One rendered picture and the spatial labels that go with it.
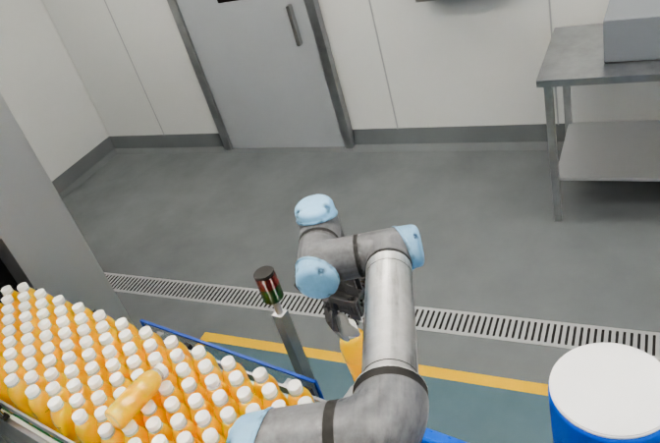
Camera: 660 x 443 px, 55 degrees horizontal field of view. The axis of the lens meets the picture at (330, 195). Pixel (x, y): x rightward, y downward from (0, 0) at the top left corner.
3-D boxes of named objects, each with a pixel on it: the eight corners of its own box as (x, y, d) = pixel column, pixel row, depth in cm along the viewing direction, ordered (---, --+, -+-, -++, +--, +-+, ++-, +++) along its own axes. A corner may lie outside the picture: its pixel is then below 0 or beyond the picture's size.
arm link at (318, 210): (289, 223, 113) (293, 193, 119) (306, 267, 119) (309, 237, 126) (332, 215, 111) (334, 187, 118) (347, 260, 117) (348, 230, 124)
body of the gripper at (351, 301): (360, 324, 126) (346, 282, 119) (324, 314, 131) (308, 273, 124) (377, 297, 131) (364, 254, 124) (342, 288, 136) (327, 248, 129)
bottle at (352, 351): (379, 397, 144) (357, 343, 133) (351, 392, 147) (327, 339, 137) (389, 371, 148) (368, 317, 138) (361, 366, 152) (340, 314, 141)
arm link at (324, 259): (352, 262, 103) (353, 218, 111) (286, 274, 105) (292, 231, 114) (364, 295, 107) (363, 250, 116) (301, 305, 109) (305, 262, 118)
